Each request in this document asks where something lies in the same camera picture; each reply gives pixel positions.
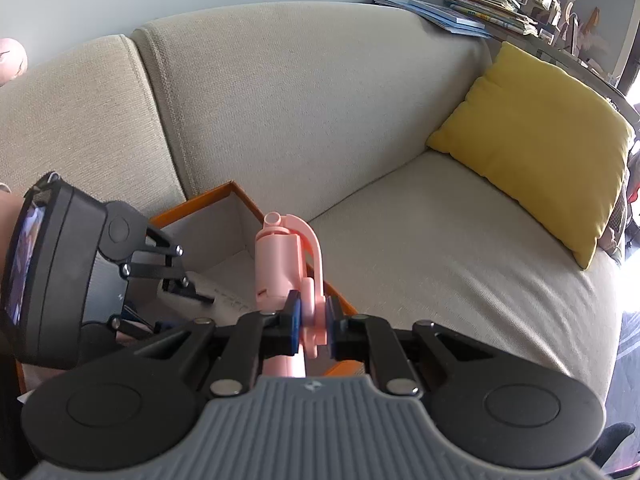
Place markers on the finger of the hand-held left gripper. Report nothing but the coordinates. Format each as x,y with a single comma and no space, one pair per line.
170,285
135,329

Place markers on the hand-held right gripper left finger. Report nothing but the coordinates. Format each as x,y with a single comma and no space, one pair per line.
295,322

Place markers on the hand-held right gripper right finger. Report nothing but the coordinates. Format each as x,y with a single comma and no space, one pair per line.
330,322

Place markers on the pink plastic toy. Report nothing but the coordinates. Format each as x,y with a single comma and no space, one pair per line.
275,260

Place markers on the orange cardboard box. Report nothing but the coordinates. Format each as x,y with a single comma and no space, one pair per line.
220,240

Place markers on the person's left forearm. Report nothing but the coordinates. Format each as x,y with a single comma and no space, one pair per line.
5,230

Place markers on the beige fabric sofa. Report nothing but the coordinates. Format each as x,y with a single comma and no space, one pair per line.
300,110

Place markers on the pink plush ball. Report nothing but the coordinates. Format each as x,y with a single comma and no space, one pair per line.
11,60

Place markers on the yellow pillow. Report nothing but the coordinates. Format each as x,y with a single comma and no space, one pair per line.
530,150

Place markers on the patterned bag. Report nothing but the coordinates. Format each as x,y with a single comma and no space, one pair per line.
617,225

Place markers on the black chair base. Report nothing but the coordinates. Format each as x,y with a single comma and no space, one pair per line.
619,442

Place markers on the blue booklet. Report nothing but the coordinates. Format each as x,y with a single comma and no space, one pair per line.
445,15

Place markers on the stack of books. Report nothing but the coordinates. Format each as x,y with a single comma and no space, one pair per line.
490,5

